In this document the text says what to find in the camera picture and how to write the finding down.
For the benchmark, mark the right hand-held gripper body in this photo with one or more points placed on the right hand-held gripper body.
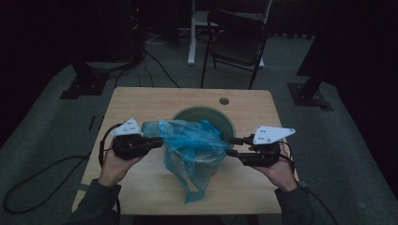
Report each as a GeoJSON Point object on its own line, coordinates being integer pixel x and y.
{"type": "Point", "coordinates": [266, 156]}

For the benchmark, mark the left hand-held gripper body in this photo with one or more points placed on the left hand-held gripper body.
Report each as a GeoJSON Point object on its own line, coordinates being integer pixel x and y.
{"type": "Point", "coordinates": [130, 145]}

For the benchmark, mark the blue plastic bag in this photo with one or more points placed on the blue plastic bag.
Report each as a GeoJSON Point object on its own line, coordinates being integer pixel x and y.
{"type": "Point", "coordinates": [187, 146]}

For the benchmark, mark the green trash bin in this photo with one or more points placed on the green trash bin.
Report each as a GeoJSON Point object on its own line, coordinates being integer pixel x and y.
{"type": "Point", "coordinates": [216, 117]}

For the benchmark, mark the person's right hand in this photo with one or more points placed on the person's right hand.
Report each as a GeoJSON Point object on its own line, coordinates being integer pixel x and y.
{"type": "Point", "coordinates": [283, 173]}

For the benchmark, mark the person's left hand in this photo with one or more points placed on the person's left hand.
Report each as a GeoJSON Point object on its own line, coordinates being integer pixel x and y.
{"type": "Point", "coordinates": [114, 168]}

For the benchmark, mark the grey table grommet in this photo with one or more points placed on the grey table grommet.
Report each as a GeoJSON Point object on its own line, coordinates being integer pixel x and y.
{"type": "Point", "coordinates": [224, 101]}

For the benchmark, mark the black stand with flat base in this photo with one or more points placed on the black stand with flat base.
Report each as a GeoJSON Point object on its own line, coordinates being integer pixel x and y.
{"type": "Point", "coordinates": [309, 93]}
{"type": "Point", "coordinates": [84, 84]}

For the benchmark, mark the black folding chair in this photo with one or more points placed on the black folding chair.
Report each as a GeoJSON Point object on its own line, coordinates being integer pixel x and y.
{"type": "Point", "coordinates": [234, 47]}

